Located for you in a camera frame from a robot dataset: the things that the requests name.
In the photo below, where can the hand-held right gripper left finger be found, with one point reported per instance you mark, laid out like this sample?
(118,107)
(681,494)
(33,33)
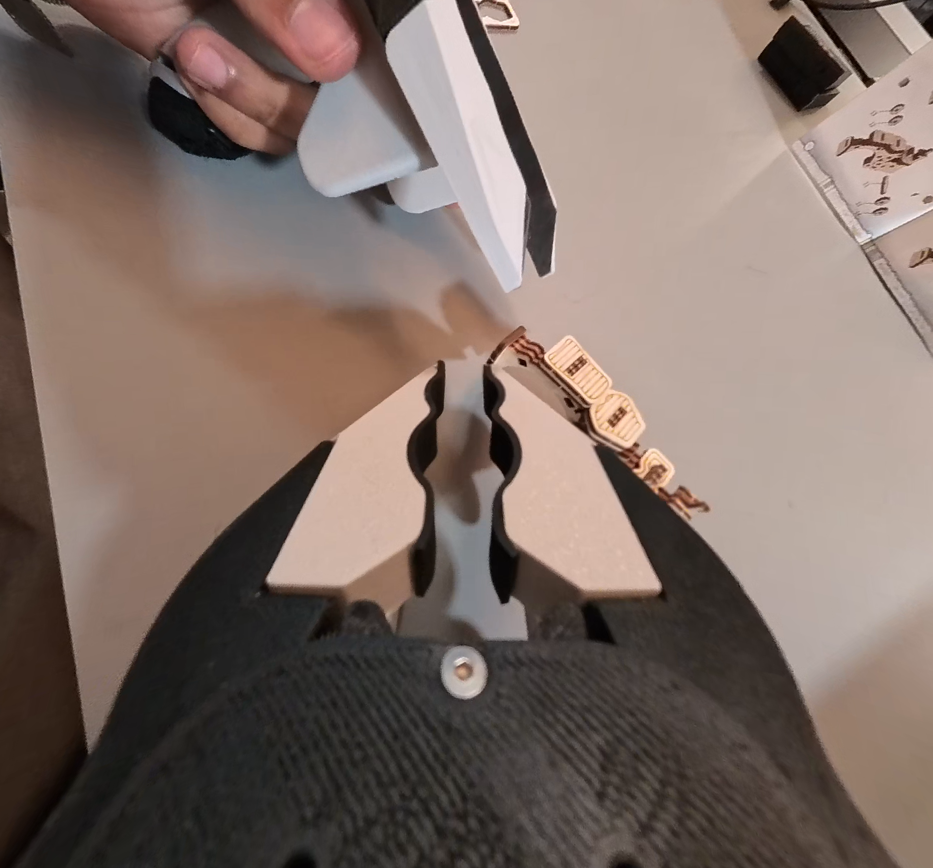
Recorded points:
(350,511)

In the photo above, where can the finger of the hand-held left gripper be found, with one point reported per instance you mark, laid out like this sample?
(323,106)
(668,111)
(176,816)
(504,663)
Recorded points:
(474,139)

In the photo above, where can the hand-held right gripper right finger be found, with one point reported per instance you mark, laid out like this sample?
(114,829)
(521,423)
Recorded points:
(576,518)

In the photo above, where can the wooden puzzle model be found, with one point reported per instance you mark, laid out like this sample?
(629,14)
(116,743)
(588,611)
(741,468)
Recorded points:
(605,402)

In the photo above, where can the black foam block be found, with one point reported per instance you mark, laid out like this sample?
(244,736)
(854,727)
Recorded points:
(802,63)

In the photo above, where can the puzzle instruction booklet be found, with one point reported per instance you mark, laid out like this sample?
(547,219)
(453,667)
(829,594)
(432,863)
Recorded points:
(875,168)

